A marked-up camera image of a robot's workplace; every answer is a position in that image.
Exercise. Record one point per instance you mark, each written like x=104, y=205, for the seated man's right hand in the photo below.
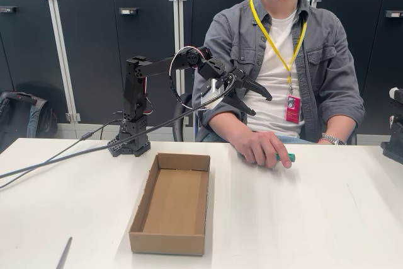
x=261, y=147

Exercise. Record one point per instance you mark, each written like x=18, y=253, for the dark grey metal cabinet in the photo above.
x=22, y=45
x=371, y=29
x=94, y=45
x=214, y=1

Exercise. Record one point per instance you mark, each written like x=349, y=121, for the black backpack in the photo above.
x=19, y=117

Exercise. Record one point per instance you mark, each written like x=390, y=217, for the seated man's left forearm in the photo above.
x=343, y=117

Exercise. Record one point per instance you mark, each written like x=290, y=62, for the seated man's right forearm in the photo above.
x=220, y=124

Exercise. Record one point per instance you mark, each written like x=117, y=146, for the seated man grey shirt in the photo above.
x=277, y=45

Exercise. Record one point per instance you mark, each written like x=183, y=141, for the idle black robot arm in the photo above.
x=395, y=149

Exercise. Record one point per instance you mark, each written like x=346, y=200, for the silver wristwatch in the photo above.
x=332, y=140

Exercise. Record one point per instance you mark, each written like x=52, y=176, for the green capped black marker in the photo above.
x=291, y=156

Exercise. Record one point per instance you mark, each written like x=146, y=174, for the grey flat strip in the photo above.
x=64, y=254

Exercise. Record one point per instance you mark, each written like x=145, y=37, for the brown cardboard box tray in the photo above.
x=176, y=206

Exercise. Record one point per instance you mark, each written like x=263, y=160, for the pink ID badge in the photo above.
x=292, y=109

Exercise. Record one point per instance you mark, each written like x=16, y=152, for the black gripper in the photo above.
x=237, y=84

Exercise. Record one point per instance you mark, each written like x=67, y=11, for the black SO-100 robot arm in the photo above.
x=133, y=92

